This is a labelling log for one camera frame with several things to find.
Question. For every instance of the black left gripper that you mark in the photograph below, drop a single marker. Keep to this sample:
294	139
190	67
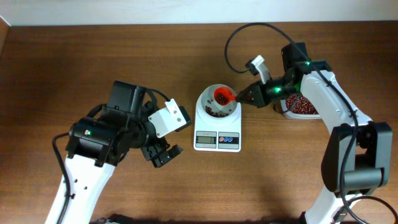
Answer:
152	153

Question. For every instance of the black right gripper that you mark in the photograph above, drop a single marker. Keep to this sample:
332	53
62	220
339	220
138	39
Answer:
264	93

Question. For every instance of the red measuring scoop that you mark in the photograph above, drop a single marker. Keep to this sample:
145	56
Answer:
224	95

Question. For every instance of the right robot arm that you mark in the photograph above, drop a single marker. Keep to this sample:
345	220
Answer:
357	158

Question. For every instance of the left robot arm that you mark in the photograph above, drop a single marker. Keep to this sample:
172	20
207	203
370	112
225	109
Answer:
97	143

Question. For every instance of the white digital kitchen scale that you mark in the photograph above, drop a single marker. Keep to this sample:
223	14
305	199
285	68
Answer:
217	134

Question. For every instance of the clear plastic container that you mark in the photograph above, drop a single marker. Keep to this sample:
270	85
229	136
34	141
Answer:
289	115

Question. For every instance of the red adzuki beans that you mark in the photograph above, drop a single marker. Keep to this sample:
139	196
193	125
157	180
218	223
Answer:
300	105

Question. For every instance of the white round bowl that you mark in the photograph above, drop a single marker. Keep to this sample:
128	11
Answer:
208	94

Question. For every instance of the beans in white bowl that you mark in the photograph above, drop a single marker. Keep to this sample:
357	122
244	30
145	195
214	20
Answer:
213	109

